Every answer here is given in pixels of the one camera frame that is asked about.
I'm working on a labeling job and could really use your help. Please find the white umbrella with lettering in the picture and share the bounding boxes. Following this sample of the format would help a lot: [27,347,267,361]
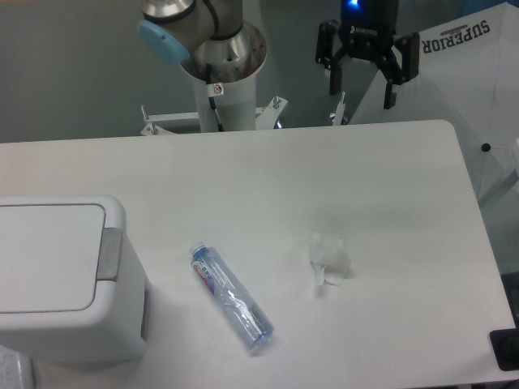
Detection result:
[351,1,518,204]

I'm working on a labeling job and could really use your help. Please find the black device at table edge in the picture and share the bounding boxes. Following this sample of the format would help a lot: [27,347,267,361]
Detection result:
[490,328,518,371]

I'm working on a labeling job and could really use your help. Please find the white trash can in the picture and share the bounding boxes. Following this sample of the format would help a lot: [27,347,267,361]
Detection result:
[1,195,151,364]

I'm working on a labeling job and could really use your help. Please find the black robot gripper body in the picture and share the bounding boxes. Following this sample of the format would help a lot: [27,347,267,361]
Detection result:
[338,0,399,62]

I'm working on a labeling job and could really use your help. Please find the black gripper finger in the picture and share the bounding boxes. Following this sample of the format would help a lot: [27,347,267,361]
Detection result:
[375,32,420,109]
[315,19,346,96]

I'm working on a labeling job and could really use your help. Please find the crumpled white tissue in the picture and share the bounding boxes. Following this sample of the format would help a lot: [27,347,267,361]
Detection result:
[308,233,352,287]

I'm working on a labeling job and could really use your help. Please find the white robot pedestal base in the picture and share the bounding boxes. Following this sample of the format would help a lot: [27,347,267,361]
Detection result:
[140,72,288,136]

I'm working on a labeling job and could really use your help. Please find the black cable on pedestal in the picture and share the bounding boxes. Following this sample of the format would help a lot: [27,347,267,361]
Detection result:
[205,64,225,133]

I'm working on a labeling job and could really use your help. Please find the clear plastic water bottle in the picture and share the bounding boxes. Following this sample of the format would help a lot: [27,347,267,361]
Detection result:
[190,242,274,349]

